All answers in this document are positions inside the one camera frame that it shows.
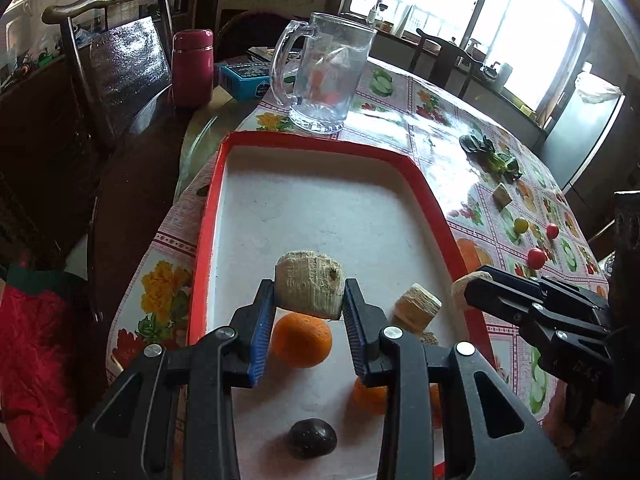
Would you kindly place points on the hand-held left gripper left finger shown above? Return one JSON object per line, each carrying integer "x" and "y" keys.
{"x": 260, "y": 340}

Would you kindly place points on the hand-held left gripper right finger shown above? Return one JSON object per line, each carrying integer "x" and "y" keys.
{"x": 356, "y": 345}

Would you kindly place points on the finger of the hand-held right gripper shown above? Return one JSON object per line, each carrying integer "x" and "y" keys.
{"x": 500, "y": 305}
{"x": 550, "y": 295}

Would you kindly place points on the large orange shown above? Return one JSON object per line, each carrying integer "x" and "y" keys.
{"x": 300, "y": 340}

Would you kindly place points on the large corn cob piece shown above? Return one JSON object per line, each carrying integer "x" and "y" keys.
{"x": 307, "y": 285}

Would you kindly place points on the dark purple plum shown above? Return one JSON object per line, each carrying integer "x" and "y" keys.
{"x": 312, "y": 437}

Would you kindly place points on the red tray with white inside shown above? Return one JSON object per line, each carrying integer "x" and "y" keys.
{"x": 320, "y": 210}

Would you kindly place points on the large red tomato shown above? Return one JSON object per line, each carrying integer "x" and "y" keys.
{"x": 536, "y": 257}

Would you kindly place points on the small red tomato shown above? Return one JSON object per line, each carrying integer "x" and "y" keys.
{"x": 552, "y": 230}

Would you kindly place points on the yellow-green lime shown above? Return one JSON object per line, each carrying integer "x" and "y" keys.
{"x": 521, "y": 224}

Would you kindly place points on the leafy green vegetable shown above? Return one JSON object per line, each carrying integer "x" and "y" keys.
{"x": 492, "y": 157}

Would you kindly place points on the silver refrigerator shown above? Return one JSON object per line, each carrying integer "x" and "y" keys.
{"x": 585, "y": 135}

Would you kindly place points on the white plastic bag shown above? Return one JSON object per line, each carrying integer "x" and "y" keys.
{"x": 595, "y": 87}

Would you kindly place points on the white jar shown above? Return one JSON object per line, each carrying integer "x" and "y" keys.
{"x": 505, "y": 76}

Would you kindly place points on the red cloth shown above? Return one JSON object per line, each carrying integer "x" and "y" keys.
{"x": 35, "y": 360}

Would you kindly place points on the kettle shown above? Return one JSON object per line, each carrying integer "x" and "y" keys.
{"x": 492, "y": 71}

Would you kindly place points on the dark wooden chair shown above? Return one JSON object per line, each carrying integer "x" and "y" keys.
{"x": 445, "y": 57}

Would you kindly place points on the spray bottle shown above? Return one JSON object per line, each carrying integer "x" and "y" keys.
{"x": 472, "y": 47}

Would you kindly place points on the blue box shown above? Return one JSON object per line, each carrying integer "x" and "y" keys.
{"x": 245, "y": 80}

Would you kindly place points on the window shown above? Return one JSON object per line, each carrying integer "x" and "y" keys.
{"x": 525, "y": 35}

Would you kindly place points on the clear glass mug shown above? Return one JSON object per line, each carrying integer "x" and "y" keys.
{"x": 325, "y": 75}

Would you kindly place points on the red thermos bottle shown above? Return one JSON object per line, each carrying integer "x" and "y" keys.
{"x": 192, "y": 67}

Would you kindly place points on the round-backed dark chair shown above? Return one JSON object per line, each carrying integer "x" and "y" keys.
{"x": 250, "y": 27}

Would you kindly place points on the dark chair with brass rail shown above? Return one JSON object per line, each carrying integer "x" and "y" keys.
{"x": 125, "y": 70}

